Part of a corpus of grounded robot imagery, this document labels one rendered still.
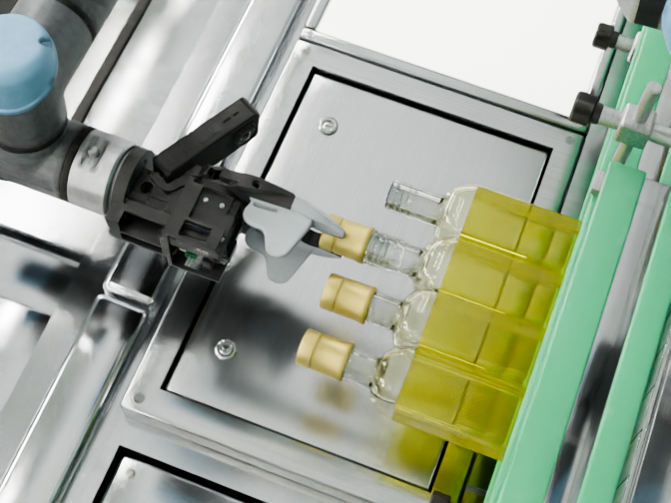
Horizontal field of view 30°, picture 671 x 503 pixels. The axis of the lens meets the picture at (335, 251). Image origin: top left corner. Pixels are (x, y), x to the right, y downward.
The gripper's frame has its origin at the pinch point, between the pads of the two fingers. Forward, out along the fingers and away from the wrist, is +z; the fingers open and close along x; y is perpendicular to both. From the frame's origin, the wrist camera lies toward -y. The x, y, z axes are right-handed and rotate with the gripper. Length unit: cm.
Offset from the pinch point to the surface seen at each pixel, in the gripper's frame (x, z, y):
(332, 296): 1.7, 2.4, 6.7
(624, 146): 12.3, 22.0, -11.3
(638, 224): 13.3, 24.9, -4.0
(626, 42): -5.3, 20.1, -35.3
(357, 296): 2.0, 4.6, 5.9
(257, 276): -12.7, -7.3, 1.5
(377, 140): -13.0, -1.4, -18.5
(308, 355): 1.4, 2.4, 12.6
